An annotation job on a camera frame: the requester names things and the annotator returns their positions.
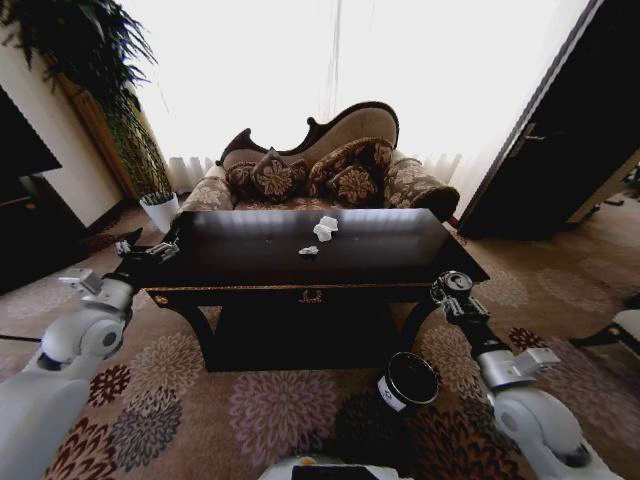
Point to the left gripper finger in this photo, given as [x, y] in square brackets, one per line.
[169, 248]
[126, 246]

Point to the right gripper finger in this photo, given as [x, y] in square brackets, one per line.
[440, 292]
[460, 285]

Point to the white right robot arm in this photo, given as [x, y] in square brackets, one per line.
[530, 415]

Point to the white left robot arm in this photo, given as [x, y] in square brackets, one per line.
[45, 380]

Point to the black round trash bin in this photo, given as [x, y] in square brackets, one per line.
[410, 380]

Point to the white plant pot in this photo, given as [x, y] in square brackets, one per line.
[161, 212]

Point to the brown floral bolster cushion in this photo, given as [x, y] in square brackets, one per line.
[240, 179]

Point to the dark television cabinet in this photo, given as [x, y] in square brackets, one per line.
[30, 220]

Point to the brown floral square cushion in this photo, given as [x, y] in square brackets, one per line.
[274, 177]

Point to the large crumpled white paper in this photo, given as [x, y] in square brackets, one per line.
[326, 229]

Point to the dark wooden table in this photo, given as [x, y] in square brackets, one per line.
[310, 280]

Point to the small brown floral cushion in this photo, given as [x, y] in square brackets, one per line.
[354, 186]

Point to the small crumpled white paper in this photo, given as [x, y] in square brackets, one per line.
[308, 250]

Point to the white cushioned dark stool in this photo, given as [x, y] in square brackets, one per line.
[617, 327]

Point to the large brown patterned cushion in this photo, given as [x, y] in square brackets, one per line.
[345, 156]

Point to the dark wooden door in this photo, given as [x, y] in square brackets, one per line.
[565, 150]

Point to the floral patterned chaise sofa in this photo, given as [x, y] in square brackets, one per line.
[320, 150]

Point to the green potted plant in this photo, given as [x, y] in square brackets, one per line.
[90, 55]

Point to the white robot front shell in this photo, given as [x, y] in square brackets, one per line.
[325, 470]

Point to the white sheer curtain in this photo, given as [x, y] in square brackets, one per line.
[350, 65]

